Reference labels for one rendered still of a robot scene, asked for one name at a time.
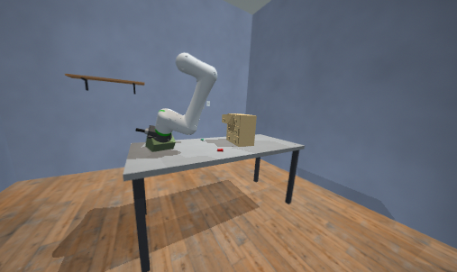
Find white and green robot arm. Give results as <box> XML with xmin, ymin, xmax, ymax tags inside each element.
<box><xmin>136</xmin><ymin>53</ymin><xmax>217</xmax><ymax>142</ymax></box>

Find small tan chest of drawers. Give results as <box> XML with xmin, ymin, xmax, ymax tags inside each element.
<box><xmin>232</xmin><ymin>113</ymin><xmax>257</xmax><ymax>147</ymax></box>

